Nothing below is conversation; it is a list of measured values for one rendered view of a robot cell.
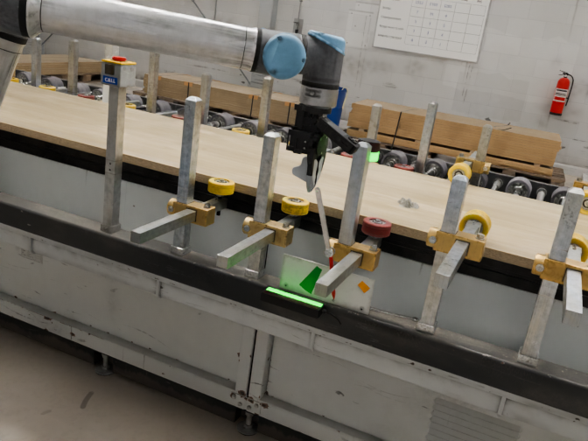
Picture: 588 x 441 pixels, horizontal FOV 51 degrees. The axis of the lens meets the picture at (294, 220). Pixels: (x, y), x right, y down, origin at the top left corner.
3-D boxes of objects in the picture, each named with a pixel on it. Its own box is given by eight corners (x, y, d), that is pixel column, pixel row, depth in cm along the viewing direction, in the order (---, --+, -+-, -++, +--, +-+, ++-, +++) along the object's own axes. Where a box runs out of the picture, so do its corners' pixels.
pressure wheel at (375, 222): (380, 266, 170) (388, 227, 167) (353, 258, 173) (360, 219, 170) (388, 257, 178) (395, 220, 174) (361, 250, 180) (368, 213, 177)
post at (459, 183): (425, 358, 159) (467, 178, 144) (412, 353, 160) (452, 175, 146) (428, 352, 162) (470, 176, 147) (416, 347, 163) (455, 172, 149)
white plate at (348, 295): (367, 315, 162) (374, 280, 159) (278, 287, 171) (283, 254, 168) (368, 314, 162) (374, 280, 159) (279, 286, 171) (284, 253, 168)
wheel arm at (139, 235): (140, 248, 155) (141, 232, 153) (129, 244, 156) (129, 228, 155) (227, 210, 193) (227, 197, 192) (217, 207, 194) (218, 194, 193)
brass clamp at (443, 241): (479, 263, 147) (484, 243, 145) (423, 248, 151) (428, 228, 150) (483, 255, 152) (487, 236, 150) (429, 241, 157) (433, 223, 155)
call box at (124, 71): (119, 90, 176) (121, 62, 174) (100, 86, 178) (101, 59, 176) (135, 89, 182) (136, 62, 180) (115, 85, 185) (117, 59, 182)
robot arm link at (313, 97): (344, 88, 150) (330, 91, 141) (340, 108, 151) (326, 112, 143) (310, 82, 153) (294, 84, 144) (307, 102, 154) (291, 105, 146)
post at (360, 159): (337, 318, 167) (368, 144, 152) (325, 315, 168) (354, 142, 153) (341, 314, 170) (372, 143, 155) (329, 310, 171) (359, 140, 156)
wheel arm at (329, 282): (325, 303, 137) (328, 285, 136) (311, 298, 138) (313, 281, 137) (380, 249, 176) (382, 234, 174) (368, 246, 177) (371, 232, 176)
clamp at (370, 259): (372, 272, 159) (375, 254, 157) (324, 258, 163) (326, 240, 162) (378, 265, 164) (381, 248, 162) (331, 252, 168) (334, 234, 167)
